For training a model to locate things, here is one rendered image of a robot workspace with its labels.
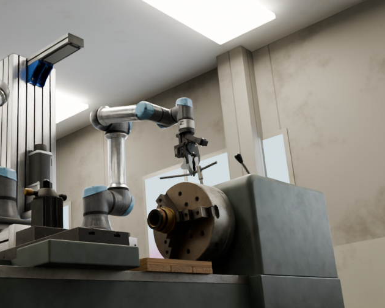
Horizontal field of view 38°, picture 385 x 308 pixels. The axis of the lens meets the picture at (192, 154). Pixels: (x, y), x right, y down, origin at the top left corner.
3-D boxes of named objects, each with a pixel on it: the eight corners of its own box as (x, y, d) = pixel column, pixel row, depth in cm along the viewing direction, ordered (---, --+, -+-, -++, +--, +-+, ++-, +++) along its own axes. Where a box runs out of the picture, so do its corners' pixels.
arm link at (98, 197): (77, 215, 260) (76, 187, 264) (99, 217, 270) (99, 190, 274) (93, 209, 253) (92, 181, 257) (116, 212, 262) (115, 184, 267)
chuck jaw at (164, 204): (179, 222, 213) (165, 201, 221) (187, 212, 212) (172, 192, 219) (159, 219, 206) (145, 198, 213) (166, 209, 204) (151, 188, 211)
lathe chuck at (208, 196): (166, 265, 222) (170, 187, 229) (228, 268, 201) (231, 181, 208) (150, 264, 216) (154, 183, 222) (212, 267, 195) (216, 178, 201)
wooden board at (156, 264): (139, 287, 208) (139, 276, 209) (212, 274, 186) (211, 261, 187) (73, 286, 187) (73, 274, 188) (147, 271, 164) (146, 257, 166)
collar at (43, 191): (49, 203, 181) (49, 194, 182) (63, 198, 176) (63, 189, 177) (27, 200, 176) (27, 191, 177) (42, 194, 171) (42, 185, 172)
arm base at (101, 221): (73, 236, 256) (72, 215, 260) (98, 238, 268) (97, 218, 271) (94, 230, 248) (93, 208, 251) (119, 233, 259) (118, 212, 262)
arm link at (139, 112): (80, 103, 277) (147, 95, 243) (98, 109, 285) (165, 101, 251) (77, 126, 275) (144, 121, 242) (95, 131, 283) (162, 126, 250)
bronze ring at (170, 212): (162, 211, 209) (144, 209, 203) (179, 206, 203) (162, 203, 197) (164, 236, 206) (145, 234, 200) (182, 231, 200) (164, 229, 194)
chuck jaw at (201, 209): (192, 214, 210) (216, 205, 203) (194, 227, 208) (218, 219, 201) (172, 211, 202) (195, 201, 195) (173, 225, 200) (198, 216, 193)
